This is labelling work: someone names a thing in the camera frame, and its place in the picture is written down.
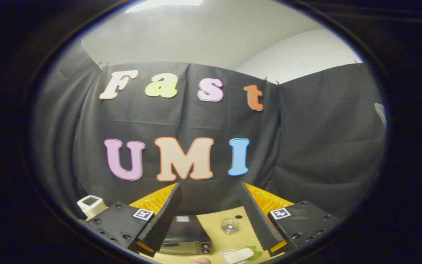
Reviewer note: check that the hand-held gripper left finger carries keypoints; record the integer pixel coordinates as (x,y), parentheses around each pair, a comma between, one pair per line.
(165,216)

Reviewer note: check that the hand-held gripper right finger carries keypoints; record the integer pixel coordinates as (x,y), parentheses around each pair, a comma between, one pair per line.
(256,216)

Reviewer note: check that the black toaster oven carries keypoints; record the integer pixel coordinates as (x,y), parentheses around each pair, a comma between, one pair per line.
(185,231)

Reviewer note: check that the bread and lettuce sandwich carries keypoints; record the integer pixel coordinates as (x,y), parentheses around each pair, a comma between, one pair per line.
(238,255)

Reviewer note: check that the white pop-up toaster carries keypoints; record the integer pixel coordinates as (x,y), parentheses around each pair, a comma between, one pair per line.
(92,206)

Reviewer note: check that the ceiling light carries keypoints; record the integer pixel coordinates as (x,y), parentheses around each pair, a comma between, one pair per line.
(167,3)

